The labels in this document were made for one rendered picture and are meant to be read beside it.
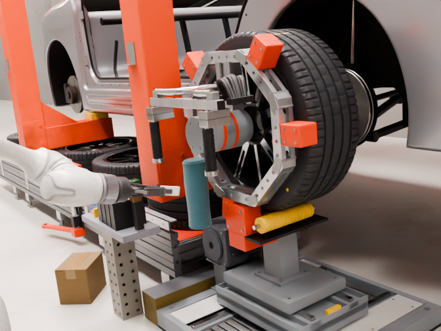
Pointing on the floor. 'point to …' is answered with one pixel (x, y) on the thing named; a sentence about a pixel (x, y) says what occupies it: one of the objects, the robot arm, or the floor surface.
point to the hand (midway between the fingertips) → (169, 190)
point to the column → (123, 278)
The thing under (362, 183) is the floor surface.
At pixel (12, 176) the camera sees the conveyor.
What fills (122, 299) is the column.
